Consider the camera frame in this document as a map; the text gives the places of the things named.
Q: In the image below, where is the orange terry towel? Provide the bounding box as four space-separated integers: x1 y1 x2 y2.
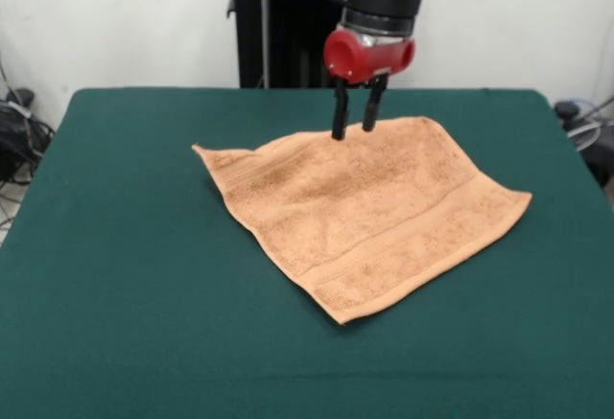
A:
191 115 533 327

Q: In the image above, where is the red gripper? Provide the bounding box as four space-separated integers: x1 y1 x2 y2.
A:
323 29 417 142

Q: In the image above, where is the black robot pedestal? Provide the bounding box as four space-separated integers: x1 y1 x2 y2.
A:
225 0 346 89

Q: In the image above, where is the black cable bundle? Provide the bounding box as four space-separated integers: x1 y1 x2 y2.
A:
0 87 57 186

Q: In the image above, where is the dark green table cloth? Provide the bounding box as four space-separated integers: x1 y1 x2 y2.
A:
0 86 614 419

